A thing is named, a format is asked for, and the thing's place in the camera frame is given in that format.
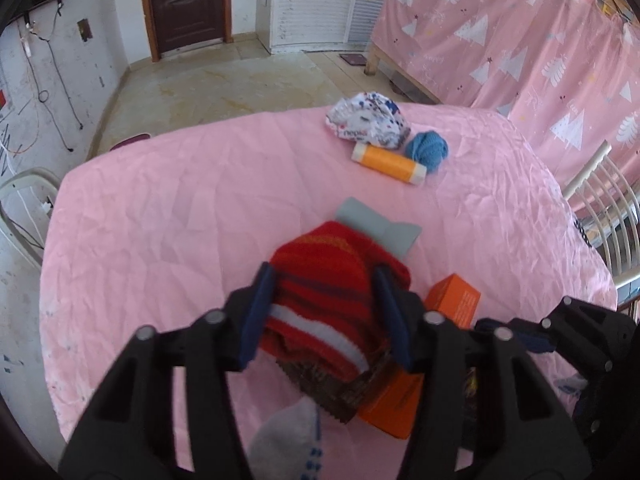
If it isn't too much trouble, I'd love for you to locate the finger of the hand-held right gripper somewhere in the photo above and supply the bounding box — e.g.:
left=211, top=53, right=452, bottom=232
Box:
left=472, top=296, right=636, bottom=377
left=574, top=384, right=609, bottom=466

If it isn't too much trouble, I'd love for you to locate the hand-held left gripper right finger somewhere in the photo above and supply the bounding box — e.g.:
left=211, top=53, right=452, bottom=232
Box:
left=372, top=266, right=593, bottom=480

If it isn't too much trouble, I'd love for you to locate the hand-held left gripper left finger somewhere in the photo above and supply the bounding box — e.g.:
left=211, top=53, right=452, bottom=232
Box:
left=59, top=262, right=278, bottom=480

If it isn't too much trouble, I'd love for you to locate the small orange box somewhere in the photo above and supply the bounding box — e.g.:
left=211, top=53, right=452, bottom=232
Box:
left=424, top=273, right=482, bottom=329

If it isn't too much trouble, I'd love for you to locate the grey cloth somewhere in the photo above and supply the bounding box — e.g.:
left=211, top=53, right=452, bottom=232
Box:
left=334, top=196, right=423, bottom=260

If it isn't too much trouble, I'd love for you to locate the red striped sock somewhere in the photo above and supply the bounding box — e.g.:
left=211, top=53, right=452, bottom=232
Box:
left=259, top=220, right=412, bottom=379

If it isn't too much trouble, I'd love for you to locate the brown snack packet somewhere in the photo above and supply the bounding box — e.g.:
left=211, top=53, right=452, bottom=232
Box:
left=273, top=354, right=401, bottom=424

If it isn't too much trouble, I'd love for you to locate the orange thread spool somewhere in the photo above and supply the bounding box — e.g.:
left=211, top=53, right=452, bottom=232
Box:
left=350, top=140, right=426, bottom=187

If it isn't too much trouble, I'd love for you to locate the blue yarn ball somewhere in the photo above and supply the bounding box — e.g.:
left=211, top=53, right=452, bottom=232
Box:
left=403, top=129, right=450, bottom=174

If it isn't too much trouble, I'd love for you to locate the white printed cloth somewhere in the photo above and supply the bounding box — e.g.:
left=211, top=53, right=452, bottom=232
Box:
left=324, top=91, right=412, bottom=151

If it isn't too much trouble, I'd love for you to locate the white blue dotted sock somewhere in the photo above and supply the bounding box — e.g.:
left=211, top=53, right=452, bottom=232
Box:
left=248, top=402, right=321, bottom=480

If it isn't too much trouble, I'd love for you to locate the pink bed sheet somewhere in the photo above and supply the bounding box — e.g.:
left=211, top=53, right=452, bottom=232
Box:
left=39, top=102, right=619, bottom=480

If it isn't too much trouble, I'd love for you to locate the white metal railing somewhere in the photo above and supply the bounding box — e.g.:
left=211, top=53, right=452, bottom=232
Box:
left=562, top=139, right=640, bottom=287

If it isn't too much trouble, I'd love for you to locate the white plastic chair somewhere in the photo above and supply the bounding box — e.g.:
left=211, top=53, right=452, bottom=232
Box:
left=0, top=167, right=64, bottom=267

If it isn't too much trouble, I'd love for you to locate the pink tree print curtain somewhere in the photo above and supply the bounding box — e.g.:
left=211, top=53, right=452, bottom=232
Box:
left=369, top=0, right=640, bottom=212

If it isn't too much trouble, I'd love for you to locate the white louvered wardrobe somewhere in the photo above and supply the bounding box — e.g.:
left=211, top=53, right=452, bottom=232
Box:
left=255, top=0, right=396, bottom=54

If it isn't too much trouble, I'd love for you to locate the brown door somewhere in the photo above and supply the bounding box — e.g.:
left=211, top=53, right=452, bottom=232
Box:
left=139, top=0, right=234, bottom=60

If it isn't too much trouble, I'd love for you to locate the wooden bed frame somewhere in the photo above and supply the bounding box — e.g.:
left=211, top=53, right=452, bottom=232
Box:
left=364, top=40, right=442, bottom=106

